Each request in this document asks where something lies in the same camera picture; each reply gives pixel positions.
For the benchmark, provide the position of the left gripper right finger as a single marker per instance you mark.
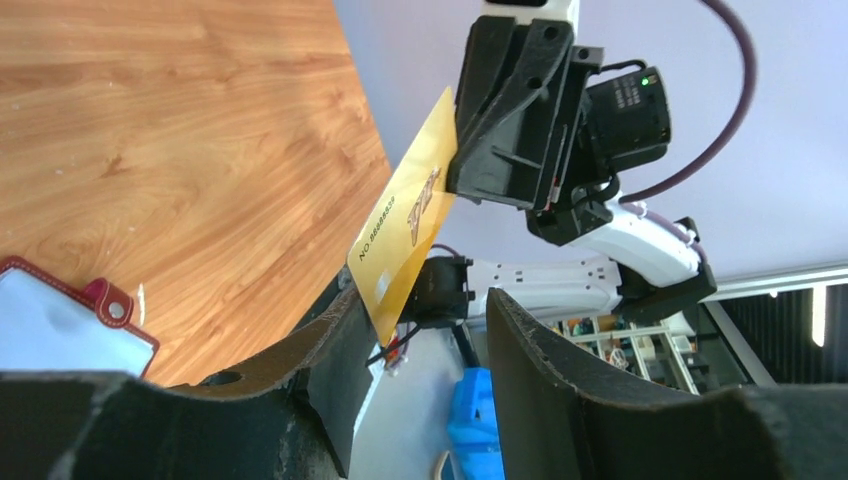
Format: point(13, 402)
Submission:
point(563, 413)

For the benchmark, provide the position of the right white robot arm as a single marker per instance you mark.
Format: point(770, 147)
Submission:
point(644, 267)

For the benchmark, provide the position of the red leather card holder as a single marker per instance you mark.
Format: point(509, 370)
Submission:
point(49, 325)

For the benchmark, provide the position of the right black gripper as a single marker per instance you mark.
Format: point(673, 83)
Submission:
point(519, 103)

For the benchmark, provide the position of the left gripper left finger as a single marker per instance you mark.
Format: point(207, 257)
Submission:
point(288, 412)

